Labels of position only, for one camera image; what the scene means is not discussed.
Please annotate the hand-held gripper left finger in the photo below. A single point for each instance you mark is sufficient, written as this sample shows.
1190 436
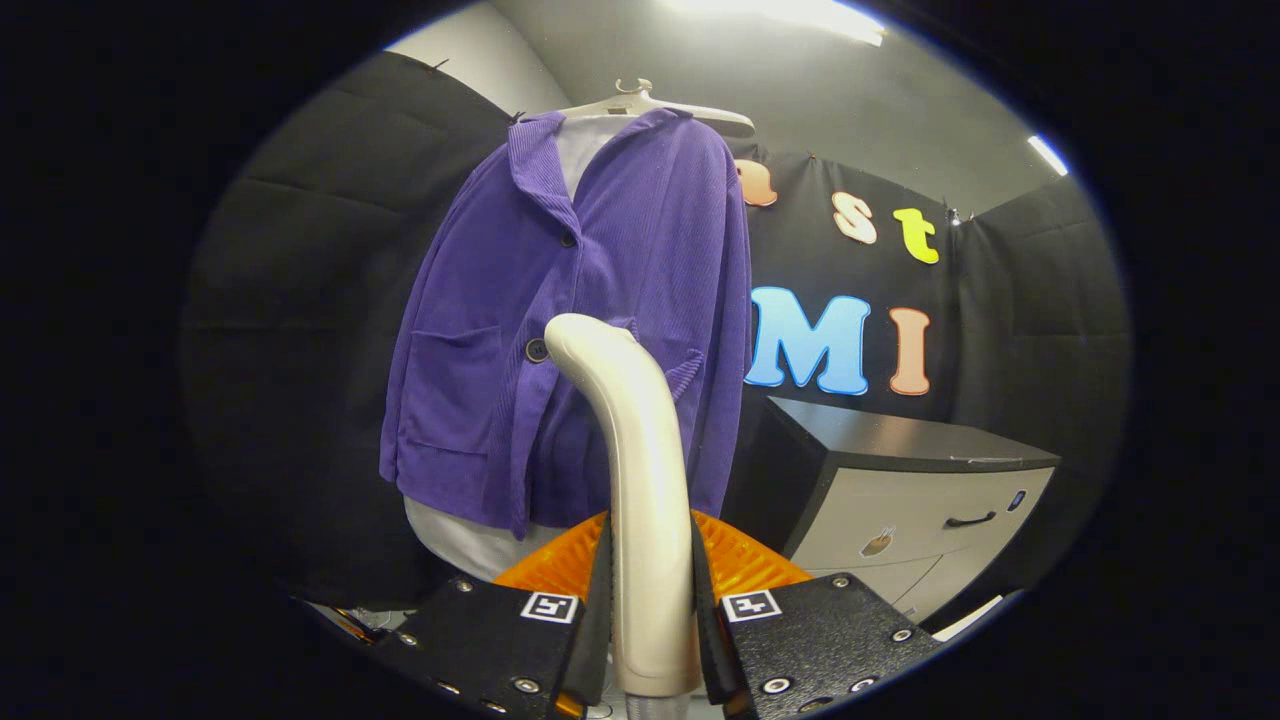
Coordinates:
500 650

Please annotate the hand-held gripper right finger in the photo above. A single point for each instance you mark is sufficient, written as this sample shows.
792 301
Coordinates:
800 640

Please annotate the white garment steamer wand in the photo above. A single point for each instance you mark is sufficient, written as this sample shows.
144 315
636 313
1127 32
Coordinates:
645 480

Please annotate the white garment form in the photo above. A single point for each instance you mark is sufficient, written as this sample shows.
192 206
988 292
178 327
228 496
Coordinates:
470 545

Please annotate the white clothes hanger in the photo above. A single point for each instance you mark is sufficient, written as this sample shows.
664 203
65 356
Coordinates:
690 108

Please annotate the white flat box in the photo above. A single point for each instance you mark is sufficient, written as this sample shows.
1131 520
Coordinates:
968 618

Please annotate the grey cabinet with black top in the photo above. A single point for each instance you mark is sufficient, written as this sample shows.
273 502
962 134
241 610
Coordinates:
900 500

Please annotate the large ceiling light panel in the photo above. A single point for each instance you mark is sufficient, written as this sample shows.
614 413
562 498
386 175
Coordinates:
790 12

